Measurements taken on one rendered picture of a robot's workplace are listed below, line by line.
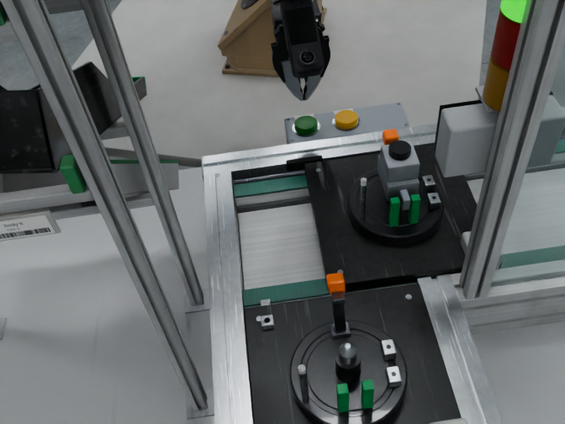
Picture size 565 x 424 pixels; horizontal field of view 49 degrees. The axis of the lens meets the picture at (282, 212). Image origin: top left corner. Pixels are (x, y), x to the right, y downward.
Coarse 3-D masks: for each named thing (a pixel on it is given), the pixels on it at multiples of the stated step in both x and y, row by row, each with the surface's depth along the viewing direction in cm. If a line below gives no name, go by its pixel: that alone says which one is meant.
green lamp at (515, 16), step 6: (504, 0) 54; (510, 0) 53; (516, 0) 53; (522, 0) 52; (504, 6) 54; (510, 6) 53; (516, 6) 53; (522, 6) 53; (504, 12) 54; (510, 12) 54; (516, 12) 53; (522, 12) 53; (510, 18) 54; (516, 18) 54
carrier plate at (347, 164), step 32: (352, 160) 100; (320, 192) 96; (448, 192) 93; (320, 224) 91; (448, 224) 90; (352, 256) 87; (384, 256) 87; (416, 256) 86; (448, 256) 86; (352, 288) 85
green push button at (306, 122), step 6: (300, 120) 106; (306, 120) 106; (312, 120) 106; (294, 126) 106; (300, 126) 105; (306, 126) 105; (312, 126) 105; (300, 132) 105; (306, 132) 105; (312, 132) 105
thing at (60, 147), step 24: (96, 72) 63; (0, 96) 52; (24, 96) 52; (96, 96) 63; (144, 96) 79; (0, 120) 53; (24, 120) 53; (48, 120) 53; (96, 120) 63; (0, 144) 54; (24, 144) 54; (48, 144) 53; (0, 168) 55; (24, 168) 55; (48, 168) 54
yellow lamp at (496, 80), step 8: (488, 64) 60; (496, 64) 58; (488, 72) 60; (496, 72) 59; (504, 72) 58; (488, 80) 60; (496, 80) 59; (504, 80) 59; (488, 88) 61; (496, 88) 60; (504, 88) 59; (488, 96) 61; (496, 96) 60; (488, 104) 62; (496, 104) 61
